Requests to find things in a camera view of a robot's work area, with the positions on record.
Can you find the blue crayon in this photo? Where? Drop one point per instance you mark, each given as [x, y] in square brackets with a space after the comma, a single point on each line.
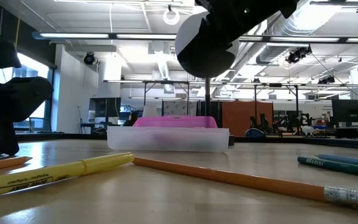
[346, 159]

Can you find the black aluminium table frame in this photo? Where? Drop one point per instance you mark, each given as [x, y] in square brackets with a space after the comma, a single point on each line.
[73, 136]

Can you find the black ceiling projector cluster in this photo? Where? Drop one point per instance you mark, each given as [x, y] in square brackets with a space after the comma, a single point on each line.
[295, 56]

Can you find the black ceiling camera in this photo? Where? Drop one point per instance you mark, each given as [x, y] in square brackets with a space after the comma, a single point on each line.
[89, 58]

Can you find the clear pencil box pink lid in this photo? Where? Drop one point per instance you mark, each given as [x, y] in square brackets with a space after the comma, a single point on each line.
[166, 138]

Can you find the orange pencil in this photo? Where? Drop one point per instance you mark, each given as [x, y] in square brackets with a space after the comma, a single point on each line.
[228, 180]
[2, 163]

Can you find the blue dome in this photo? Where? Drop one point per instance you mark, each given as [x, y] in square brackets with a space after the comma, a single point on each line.
[255, 133]

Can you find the black monitor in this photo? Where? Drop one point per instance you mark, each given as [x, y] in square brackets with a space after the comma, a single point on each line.
[104, 107]
[350, 110]

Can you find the yellow highlighter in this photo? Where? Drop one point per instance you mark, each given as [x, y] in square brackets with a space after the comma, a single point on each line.
[57, 172]

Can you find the silver air duct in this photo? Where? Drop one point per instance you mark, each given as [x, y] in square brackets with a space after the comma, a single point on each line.
[269, 51]

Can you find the green crayon white print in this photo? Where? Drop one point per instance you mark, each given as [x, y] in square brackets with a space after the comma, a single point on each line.
[334, 166]

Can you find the long ceiling light strip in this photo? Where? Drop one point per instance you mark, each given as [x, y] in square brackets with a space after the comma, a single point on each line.
[73, 35]
[303, 39]

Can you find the orange partition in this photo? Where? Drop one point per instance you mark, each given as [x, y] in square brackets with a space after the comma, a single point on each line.
[238, 118]

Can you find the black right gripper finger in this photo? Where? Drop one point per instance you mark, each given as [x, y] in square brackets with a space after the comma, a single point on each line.
[216, 35]

